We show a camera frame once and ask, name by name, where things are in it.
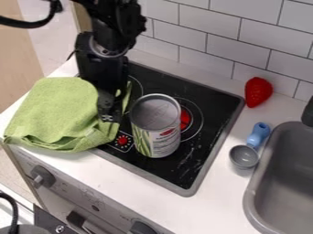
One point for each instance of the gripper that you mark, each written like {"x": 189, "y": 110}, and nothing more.
{"x": 102, "y": 68}

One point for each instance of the white can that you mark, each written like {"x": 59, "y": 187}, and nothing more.
{"x": 157, "y": 128}

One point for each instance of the green cloth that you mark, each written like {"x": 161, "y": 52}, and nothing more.
{"x": 57, "y": 112}

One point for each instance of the toy stove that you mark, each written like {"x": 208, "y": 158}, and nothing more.
{"x": 191, "y": 122}

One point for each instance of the blue and grey scoop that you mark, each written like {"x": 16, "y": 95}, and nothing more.
{"x": 249, "y": 146}

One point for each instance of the red toy strawberry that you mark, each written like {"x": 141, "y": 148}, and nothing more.
{"x": 257, "y": 91}

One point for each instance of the toy sink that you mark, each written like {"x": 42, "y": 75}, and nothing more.
{"x": 281, "y": 179}

